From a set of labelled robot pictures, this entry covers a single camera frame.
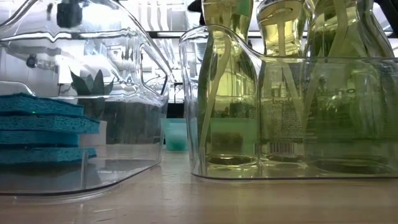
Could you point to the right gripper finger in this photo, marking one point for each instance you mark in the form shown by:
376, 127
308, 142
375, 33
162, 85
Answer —
196, 4

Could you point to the black overhead crossbar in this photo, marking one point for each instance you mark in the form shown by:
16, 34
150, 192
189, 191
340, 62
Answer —
152, 34

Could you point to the green plant in white pot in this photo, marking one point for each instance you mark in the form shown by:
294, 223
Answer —
93, 90

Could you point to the clear plastic bin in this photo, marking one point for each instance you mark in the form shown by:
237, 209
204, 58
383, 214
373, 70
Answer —
124, 168
189, 124

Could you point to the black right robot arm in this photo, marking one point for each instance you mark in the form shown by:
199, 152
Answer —
391, 9

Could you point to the clear yellow-green soap bottle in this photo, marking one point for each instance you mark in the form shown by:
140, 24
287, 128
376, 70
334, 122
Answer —
339, 31
281, 124
230, 93

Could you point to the black round background device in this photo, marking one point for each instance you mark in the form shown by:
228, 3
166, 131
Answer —
31, 61

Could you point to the teal plastic sink caddy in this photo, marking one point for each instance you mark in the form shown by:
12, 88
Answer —
175, 137

